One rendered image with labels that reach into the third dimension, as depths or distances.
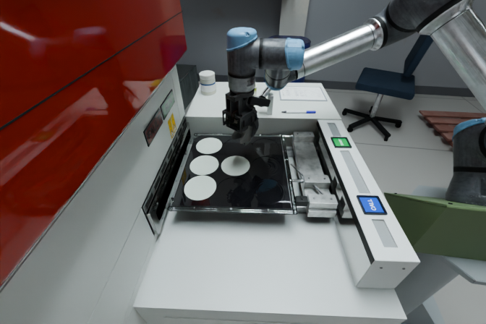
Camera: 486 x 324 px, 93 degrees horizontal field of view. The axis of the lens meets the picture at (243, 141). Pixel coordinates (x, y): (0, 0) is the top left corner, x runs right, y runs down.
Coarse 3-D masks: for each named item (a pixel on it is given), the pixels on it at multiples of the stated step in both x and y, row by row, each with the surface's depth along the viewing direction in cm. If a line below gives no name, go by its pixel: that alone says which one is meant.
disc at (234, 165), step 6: (234, 156) 83; (240, 156) 83; (222, 162) 81; (228, 162) 81; (234, 162) 81; (240, 162) 81; (246, 162) 81; (222, 168) 79; (228, 168) 79; (234, 168) 79; (240, 168) 79; (246, 168) 79; (234, 174) 76; (240, 174) 76
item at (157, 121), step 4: (156, 116) 64; (160, 116) 67; (156, 120) 64; (160, 120) 67; (152, 124) 61; (156, 124) 64; (160, 124) 67; (148, 128) 59; (152, 128) 61; (156, 128) 64; (148, 132) 59; (152, 132) 61; (148, 136) 59; (152, 136) 62; (148, 140) 59
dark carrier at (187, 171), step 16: (224, 144) 89; (240, 144) 89; (256, 144) 89; (272, 144) 89; (192, 160) 82; (256, 160) 82; (272, 160) 82; (192, 176) 75; (224, 176) 75; (240, 176) 75; (256, 176) 75; (272, 176) 75; (176, 192) 70; (224, 192) 70; (240, 192) 70; (256, 192) 70; (272, 192) 70; (288, 192) 70; (272, 208) 66; (288, 208) 65
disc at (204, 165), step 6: (204, 156) 83; (210, 156) 83; (192, 162) 81; (198, 162) 81; (204, 162) 81; (210, 162) 81; (216, 162) 81; (192, 168) 79; (198, 168) 79; (204, 168) 79; (210, 168) 79; (216, 168) 79; (198, 174) 76; (204, 174) 76
